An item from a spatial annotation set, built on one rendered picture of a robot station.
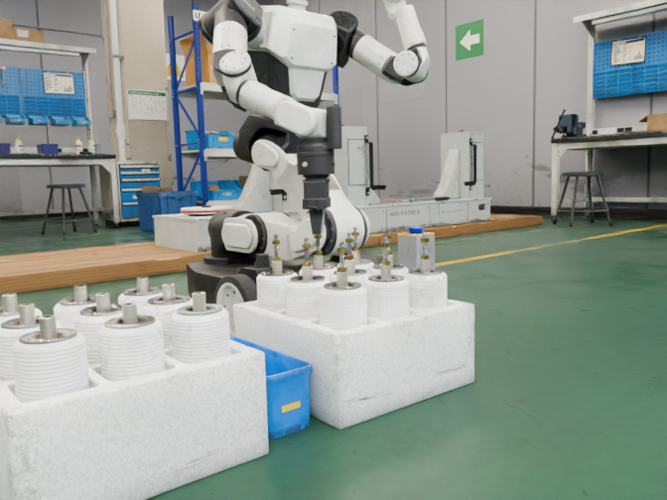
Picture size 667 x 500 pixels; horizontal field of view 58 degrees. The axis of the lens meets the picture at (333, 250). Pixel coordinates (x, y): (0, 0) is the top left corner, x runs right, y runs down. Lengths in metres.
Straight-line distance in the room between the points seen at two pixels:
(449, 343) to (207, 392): 0.56
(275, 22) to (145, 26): 6.17
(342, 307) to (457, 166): 3.93
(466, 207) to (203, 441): 4.04
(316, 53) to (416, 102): 6.17
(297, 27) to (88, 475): 1.31
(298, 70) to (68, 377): 1.20
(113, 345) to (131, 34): 7.01
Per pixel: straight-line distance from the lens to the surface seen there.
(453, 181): 4.98
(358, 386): 1.17
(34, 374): 0.93
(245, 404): 1.03
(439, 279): 1.32
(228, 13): 1.75
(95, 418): 0.93
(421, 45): 1.97
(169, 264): 3.20
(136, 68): 7.79
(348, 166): 4.03
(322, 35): 1.90
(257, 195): 3.72
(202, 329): 1.00
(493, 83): 7.30
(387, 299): 1.23
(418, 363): 1.27
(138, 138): 7.68
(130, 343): 0.95
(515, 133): 7.08
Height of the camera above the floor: 0.47
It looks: 7 degrees down
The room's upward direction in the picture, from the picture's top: 2 degrees counter-clockwise
